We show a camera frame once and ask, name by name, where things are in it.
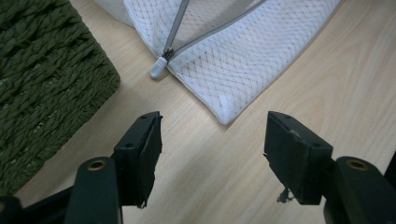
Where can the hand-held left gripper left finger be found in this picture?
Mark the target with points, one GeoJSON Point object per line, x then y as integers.
{"type": "Point", "coordinates": [140, 155]}

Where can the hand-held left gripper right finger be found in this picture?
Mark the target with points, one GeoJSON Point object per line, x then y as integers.
{"type": "Point", "coordinates": [295, 158]}

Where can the white mesh laundry bag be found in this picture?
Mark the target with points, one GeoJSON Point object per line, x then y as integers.
{"type": "Point", "coordinates": [236, 46]}

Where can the green woven basket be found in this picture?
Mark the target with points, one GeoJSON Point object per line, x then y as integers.
{"type": "Point", "coordinates": [46, 84]}

